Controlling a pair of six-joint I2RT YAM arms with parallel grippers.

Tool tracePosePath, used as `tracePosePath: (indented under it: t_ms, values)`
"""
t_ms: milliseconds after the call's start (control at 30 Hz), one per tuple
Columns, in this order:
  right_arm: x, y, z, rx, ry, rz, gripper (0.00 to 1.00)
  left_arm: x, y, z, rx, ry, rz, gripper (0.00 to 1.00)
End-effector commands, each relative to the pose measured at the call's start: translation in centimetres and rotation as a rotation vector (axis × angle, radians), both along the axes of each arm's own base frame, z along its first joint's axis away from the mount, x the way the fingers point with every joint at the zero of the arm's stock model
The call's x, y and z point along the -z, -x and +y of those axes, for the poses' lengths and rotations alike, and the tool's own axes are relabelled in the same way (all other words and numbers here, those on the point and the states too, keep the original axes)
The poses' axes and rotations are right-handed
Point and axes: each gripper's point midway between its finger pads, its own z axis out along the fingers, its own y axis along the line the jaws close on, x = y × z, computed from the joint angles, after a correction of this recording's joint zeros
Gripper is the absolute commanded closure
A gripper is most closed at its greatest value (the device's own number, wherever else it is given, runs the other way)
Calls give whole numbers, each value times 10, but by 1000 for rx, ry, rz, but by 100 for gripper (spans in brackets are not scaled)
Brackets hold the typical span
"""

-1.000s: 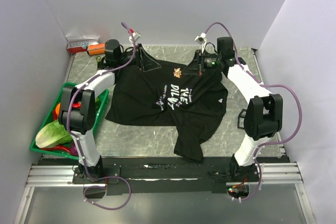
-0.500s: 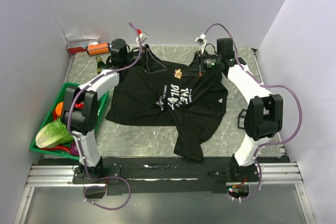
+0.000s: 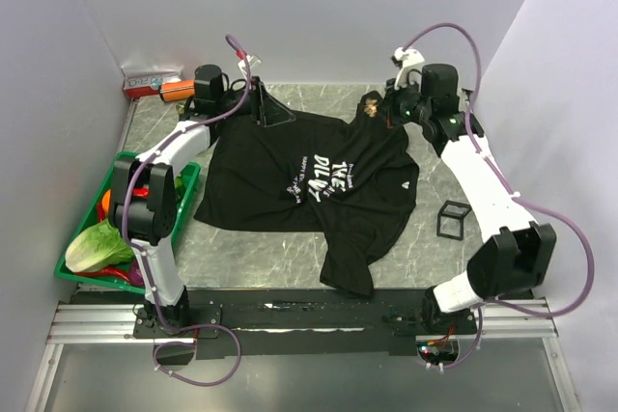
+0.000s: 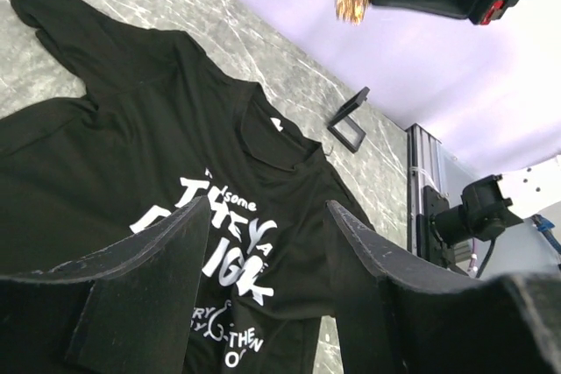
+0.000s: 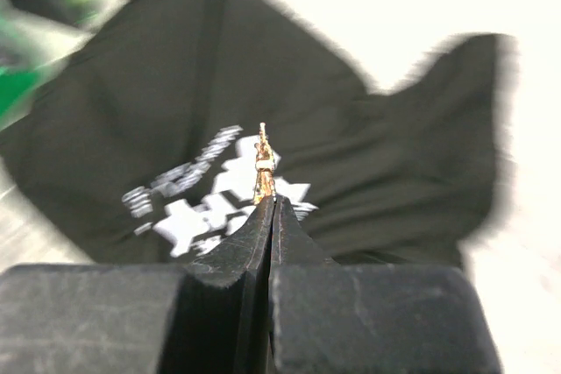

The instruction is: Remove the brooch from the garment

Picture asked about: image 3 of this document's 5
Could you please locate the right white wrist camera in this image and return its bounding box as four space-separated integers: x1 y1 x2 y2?
391 47 425 90

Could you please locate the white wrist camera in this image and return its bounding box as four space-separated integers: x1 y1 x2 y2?
391 47 425 90
237 52 262 73

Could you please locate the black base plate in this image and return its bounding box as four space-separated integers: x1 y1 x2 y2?
133 288 477 360

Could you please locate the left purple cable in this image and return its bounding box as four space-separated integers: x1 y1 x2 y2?
120 34 255 387

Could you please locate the black wire frame cube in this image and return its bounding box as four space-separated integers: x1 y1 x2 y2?
435 200 472 241

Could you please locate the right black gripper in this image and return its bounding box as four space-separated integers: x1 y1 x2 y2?
376 75 431 128

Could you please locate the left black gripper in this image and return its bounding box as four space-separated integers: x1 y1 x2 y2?
217 76 296 127

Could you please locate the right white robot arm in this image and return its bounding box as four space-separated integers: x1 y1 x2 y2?
377 60 557 334

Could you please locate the black printed t-shirt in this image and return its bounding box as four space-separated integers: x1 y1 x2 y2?
194 91 419 297

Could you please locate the orange fruit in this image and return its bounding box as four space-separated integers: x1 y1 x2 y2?
101 189 112 214

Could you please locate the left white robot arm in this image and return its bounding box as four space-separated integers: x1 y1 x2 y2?
108 65 295 337

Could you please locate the orange cylinder tool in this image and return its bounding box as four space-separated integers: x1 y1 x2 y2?
158 79 195 103

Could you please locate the green glass bottle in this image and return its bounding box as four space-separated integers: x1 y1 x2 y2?
176 100 190 118

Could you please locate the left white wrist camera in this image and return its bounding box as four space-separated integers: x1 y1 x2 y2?
237 52 262 73

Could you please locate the purple cable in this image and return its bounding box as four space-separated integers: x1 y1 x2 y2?
403 22 596 374
120 34 255 387

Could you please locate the purple red onion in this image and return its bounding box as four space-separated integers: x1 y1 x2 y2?
127 261 145 288

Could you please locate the lettuce head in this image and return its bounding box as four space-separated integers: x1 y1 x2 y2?
65 219 134 273

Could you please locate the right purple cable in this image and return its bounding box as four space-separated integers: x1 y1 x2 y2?
403 22 596 374

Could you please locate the aluminium rail frame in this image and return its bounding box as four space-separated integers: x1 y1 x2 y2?
46 300 557 344

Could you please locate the red white cardboard box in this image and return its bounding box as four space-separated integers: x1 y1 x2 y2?
123 70 183 99

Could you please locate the red chili pepper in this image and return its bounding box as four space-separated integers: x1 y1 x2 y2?
77 266 130 284

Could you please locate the small sparkly brooch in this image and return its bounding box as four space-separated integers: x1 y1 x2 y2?
363 98 379 118

